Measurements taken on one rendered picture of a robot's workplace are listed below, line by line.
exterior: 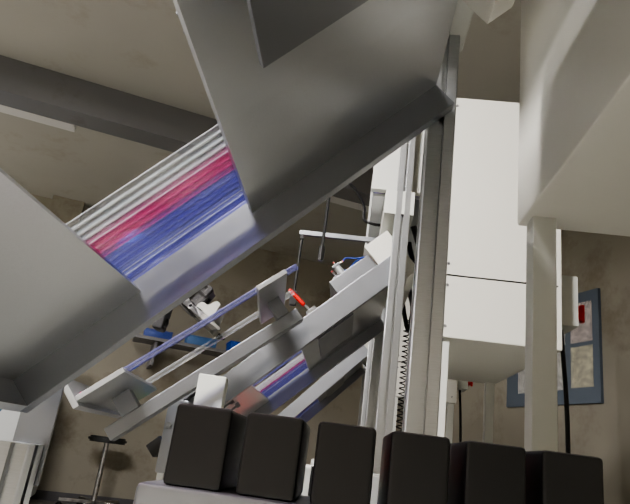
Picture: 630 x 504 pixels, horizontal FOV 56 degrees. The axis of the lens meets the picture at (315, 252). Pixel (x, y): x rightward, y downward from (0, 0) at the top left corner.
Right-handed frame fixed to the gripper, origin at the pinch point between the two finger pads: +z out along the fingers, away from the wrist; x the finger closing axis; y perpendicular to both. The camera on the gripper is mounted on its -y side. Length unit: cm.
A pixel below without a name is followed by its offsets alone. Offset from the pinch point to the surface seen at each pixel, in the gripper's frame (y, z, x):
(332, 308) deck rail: 25.4, 15.5, 5.9
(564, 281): 73, 57, 4
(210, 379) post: -9.1, 7.9, -13.8
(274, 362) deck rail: 5.1, 13.7, 7.4
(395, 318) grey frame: 32.9, 29.5, 0.2
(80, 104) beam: 64, -212, 198
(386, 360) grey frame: 23.2, 34.5, 0.3
